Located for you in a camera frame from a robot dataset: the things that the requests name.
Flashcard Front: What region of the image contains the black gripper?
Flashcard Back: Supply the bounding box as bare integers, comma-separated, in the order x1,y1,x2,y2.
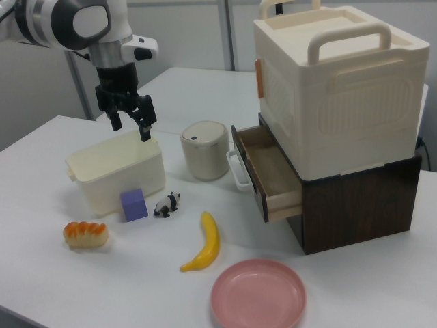
94,63,158,143

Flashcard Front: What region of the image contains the purple cube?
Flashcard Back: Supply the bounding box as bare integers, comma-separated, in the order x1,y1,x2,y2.
119,188,150,223

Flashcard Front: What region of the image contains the cream open plastic box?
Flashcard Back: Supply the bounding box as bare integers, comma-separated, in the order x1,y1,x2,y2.
64,128,167,217

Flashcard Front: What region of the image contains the small beige trash can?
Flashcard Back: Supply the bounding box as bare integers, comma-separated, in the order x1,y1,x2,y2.
180,120,230,182

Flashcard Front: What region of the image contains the panda toy figure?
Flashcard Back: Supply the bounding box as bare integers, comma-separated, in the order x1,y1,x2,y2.
152,191,182,219

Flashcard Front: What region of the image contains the salmon sushi toy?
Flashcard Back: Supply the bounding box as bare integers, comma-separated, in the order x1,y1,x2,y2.
62,221,109,250

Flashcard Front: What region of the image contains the yellow toy banana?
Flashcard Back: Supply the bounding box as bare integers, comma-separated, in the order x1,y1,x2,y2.
180,210,221,273

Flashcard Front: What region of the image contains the cream wooden cabinet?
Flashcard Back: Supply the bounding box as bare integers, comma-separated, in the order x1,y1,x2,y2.
253,0,431,179

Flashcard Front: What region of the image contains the pink plastic plate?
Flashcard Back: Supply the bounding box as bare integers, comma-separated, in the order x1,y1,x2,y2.
210,258,307,328

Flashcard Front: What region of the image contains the dark wooden drawer cabinet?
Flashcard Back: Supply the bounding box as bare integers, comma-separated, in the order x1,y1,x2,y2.
258,112,423,256

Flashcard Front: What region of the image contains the wooden drawer with white handle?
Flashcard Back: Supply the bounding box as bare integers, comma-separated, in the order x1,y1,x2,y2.
226,124,304,223

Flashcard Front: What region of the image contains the black power cable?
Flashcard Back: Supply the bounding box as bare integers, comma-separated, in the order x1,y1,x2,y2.
414,135,432,172

